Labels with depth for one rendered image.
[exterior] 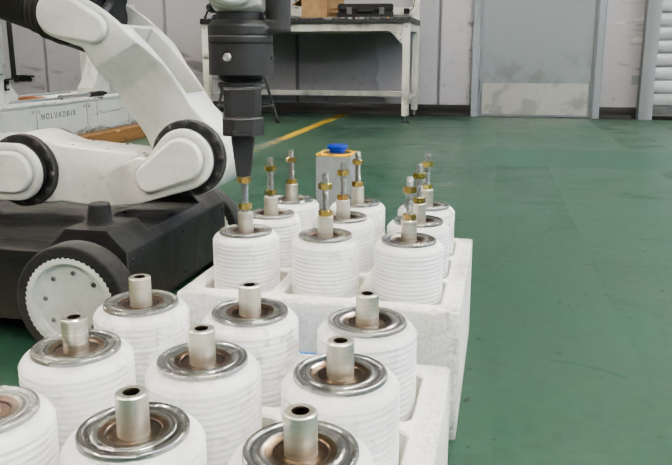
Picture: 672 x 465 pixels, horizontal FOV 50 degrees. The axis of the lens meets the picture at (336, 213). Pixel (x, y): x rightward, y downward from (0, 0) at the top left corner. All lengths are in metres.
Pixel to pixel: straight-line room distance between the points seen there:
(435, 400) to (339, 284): 0.32
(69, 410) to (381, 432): 0.26
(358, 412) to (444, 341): 0.41
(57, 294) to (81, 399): 0.66
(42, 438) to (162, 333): 0.21
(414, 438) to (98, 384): 0.27
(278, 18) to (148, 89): 0.46
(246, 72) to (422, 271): 0.35
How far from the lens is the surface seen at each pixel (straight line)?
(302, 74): 6.28
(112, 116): 4.41
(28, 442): 0.56
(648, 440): 1.09
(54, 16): 1.44
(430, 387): 0.74
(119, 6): 1.48
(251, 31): 0.98
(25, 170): 1.49
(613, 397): 1.19
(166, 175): 1.35
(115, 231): 1.29
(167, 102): 1.38
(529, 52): 6.06
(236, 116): 0.98
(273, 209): 1.15
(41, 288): 1.31
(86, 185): 1.48
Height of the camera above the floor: 0.50
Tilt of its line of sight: 12 degrees down
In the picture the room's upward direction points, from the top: straight up
